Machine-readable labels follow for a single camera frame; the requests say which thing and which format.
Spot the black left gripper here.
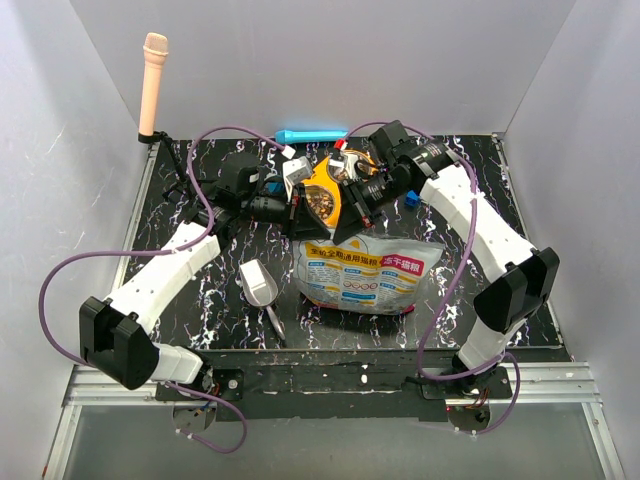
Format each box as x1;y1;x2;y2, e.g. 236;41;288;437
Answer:
242;183;332;243

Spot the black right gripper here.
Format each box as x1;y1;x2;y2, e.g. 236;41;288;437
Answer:
332;168;411;244

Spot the pink white pet food bag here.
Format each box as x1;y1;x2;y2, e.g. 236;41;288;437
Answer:
292;235;444;315

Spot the silver metal scoop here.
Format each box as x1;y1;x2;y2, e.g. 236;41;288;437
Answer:
239;259;286;341

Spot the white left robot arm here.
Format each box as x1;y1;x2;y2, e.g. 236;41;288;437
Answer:
79;183;331;400

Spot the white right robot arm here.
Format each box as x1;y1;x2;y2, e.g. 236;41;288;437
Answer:
369;132;559;398

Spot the yellow double pet bowl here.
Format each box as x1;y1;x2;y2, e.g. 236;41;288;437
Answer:
303;150;378;229

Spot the blue beige brick stack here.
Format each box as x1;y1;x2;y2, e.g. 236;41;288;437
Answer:
265;181;285;196

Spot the blue toy brick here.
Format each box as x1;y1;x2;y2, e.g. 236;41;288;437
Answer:
404;190;421;209

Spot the cyan flashlight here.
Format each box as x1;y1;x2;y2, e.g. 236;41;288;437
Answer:
274;130;347;145

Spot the pink microphone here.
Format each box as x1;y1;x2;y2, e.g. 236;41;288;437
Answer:
138;32;169;144

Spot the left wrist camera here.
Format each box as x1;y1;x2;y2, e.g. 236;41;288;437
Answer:
219;152;316;199

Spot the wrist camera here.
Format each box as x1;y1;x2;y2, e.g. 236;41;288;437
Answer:
329;118;416;174
219;152;316;199

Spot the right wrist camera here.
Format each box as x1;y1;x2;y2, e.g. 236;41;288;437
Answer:
329;118;416;174

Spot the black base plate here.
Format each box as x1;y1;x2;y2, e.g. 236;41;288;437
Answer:
129;347;568;425

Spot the aluminium frame rail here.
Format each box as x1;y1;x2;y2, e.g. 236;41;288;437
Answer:
42;144;166;480

